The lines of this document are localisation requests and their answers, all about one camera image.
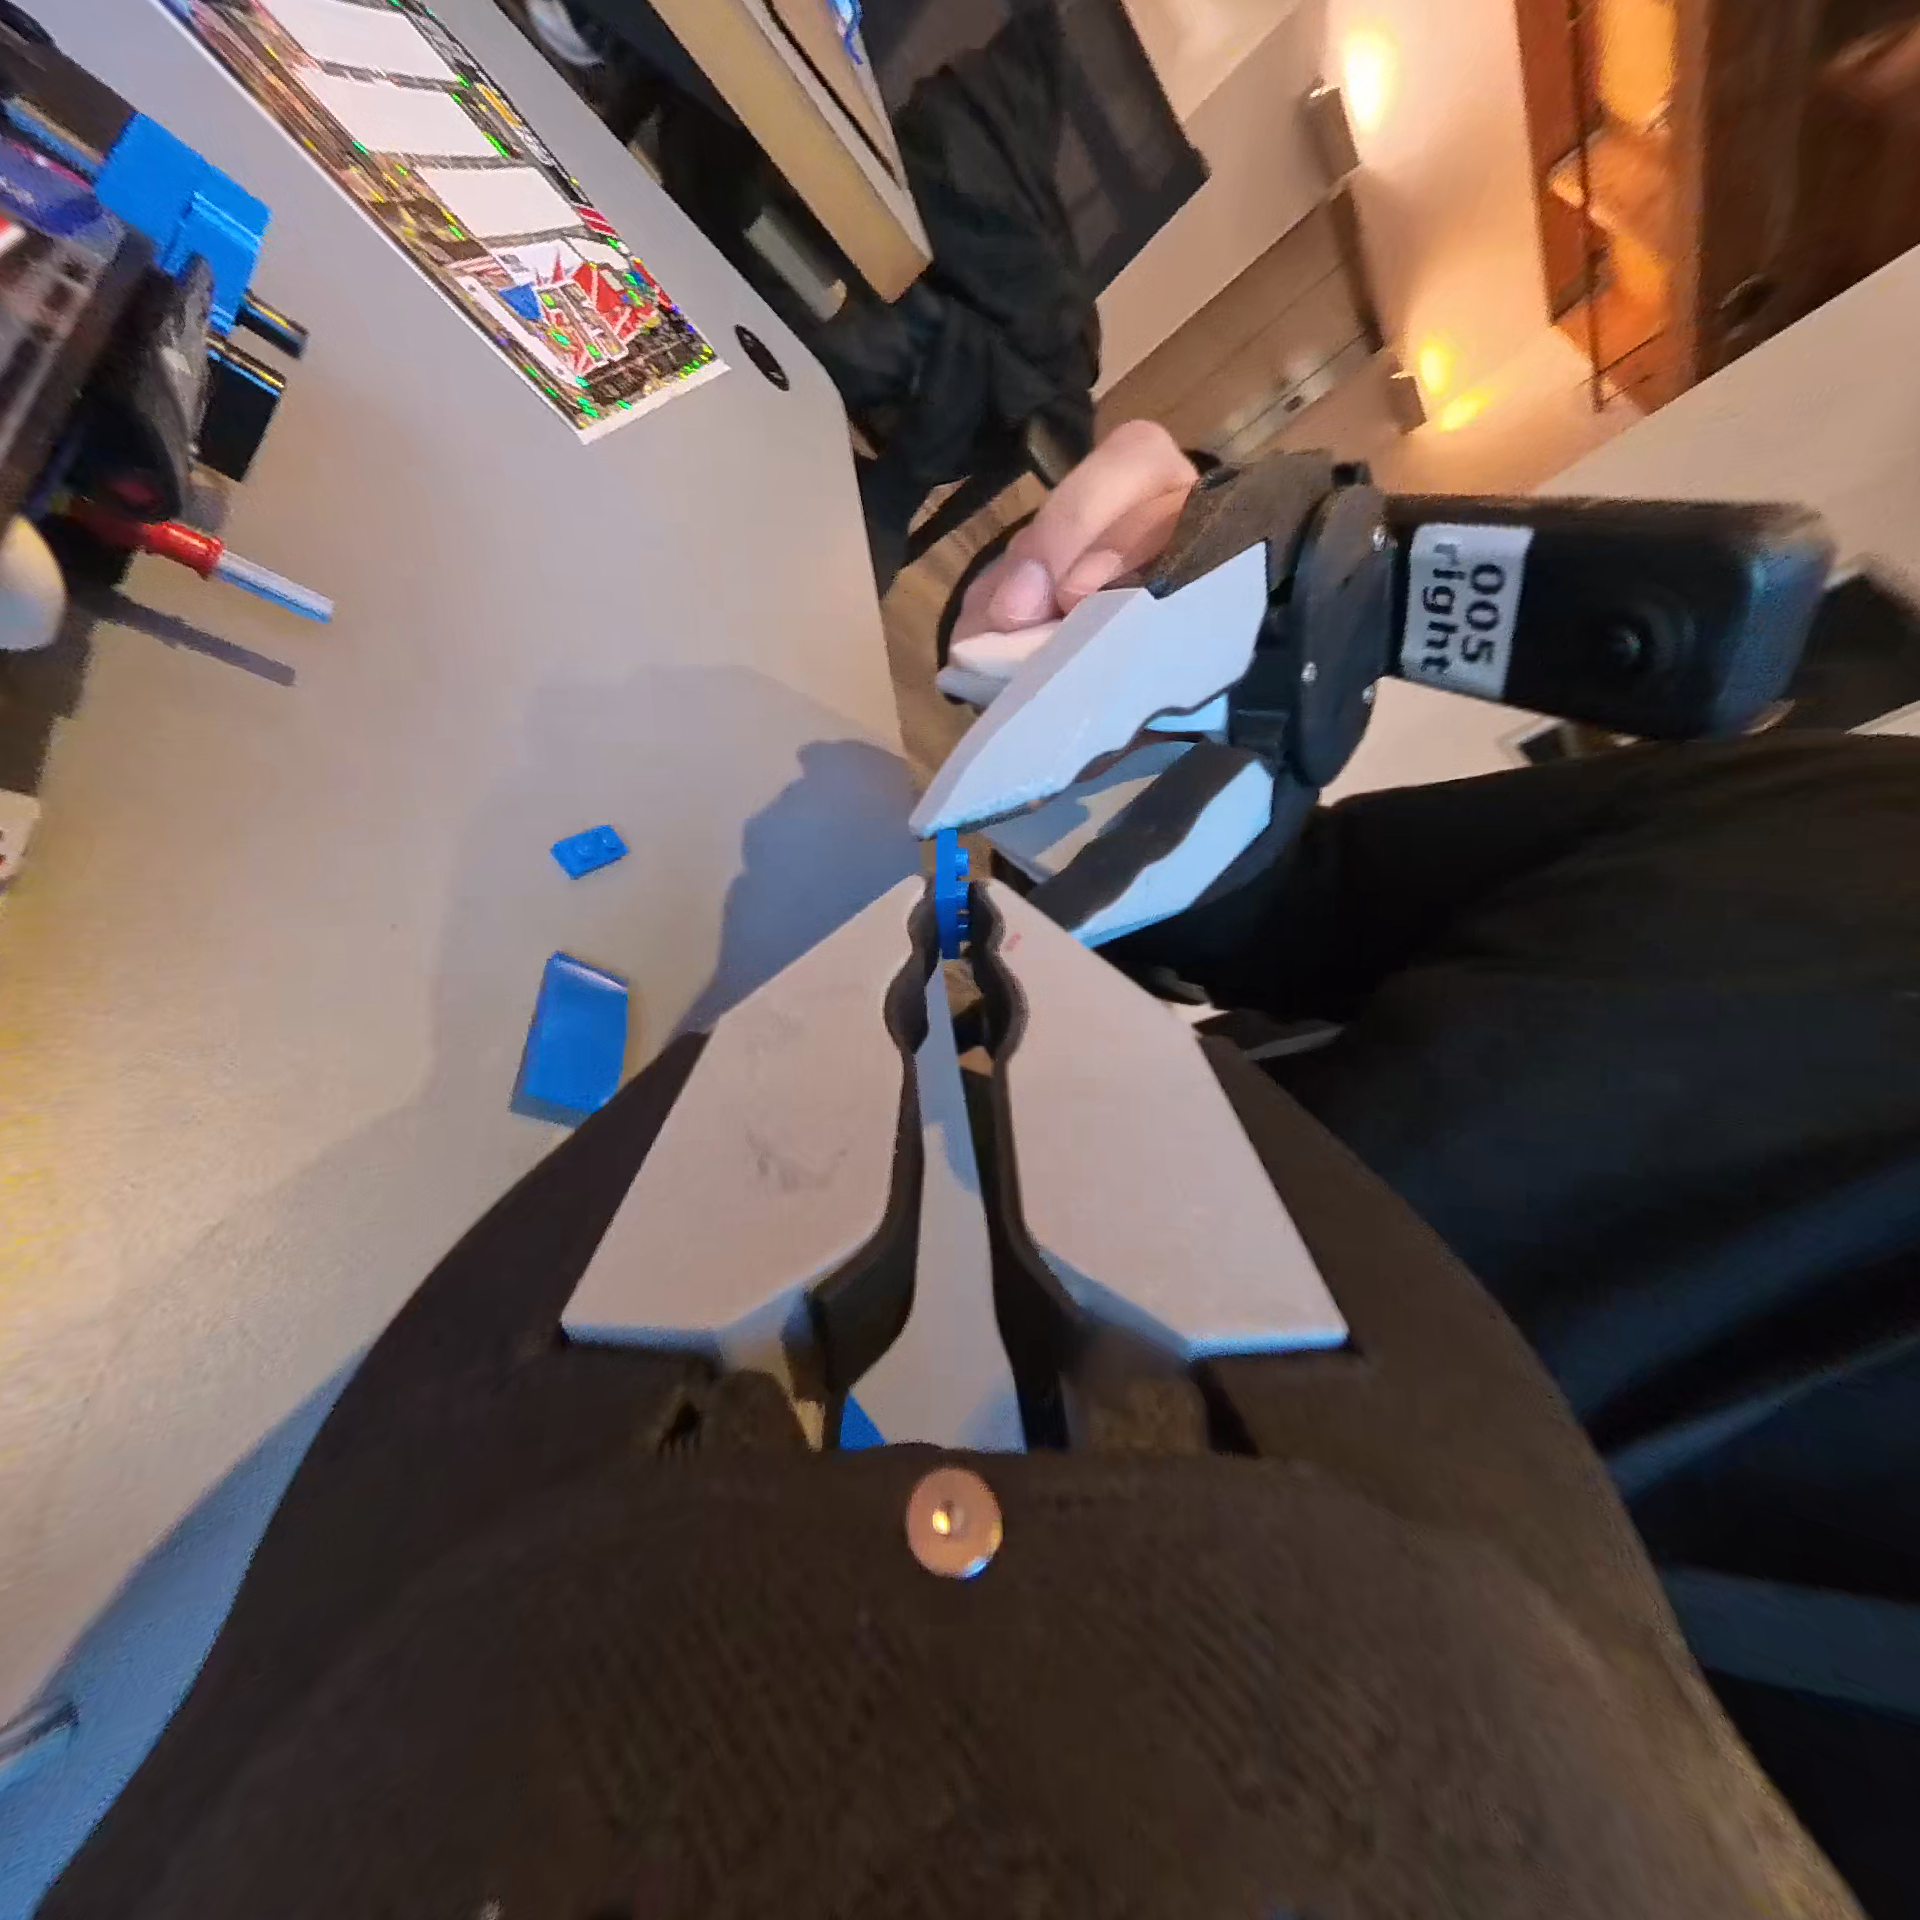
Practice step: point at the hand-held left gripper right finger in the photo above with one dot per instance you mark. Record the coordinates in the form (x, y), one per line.
(1153, 1188)

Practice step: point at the small blue two-stud plate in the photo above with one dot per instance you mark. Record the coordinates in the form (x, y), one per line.
(588, 851)

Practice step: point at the white table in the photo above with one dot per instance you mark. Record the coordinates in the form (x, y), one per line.
(1801, 408)

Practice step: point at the blue square four-stud plate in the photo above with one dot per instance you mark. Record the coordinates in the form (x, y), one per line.
(947, 900)

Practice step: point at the person's right hand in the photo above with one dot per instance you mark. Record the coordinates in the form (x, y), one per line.
(1095, 523)

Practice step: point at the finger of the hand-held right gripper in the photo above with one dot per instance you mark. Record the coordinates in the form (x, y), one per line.
(1110, 692)
(1199, 856)

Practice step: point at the blue smooth tile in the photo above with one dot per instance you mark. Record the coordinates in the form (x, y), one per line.
(572, 1037)

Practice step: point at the black toy brick race car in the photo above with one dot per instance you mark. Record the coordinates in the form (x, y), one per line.
(88, 376)

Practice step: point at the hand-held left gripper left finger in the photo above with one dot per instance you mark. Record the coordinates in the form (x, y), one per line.
(718, 1170)

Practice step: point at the black office chair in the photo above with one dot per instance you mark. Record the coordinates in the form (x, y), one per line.
(1020, 301)

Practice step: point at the beige table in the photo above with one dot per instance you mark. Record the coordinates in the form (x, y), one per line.
(810, 119)

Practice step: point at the wooden cabinet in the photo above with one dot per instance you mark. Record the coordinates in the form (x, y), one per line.
(1725, 181)

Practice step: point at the holographic sticker sheet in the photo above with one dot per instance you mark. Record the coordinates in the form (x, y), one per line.
(452, 194)

